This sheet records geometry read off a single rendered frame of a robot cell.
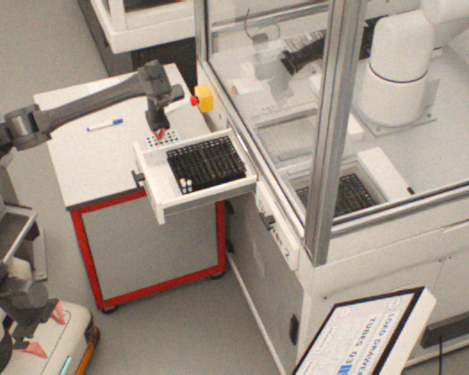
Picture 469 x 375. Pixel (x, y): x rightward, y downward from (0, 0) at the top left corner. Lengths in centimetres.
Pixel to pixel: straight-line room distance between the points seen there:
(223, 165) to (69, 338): 88
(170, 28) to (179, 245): 89
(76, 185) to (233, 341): 95
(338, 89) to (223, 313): 166
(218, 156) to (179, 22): 79
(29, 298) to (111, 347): 134
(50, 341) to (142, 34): 125
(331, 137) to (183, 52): 155
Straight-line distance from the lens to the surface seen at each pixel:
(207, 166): 225
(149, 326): 296
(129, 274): 279
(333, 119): 154
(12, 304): 169
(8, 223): 201
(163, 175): 232
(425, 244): 213
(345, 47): 142
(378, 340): 159
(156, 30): 290
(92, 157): 253
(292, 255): 203
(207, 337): 291
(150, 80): 186
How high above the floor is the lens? 251
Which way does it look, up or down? 48 degrees down
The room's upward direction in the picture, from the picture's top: 1 degrees counter-clockwise
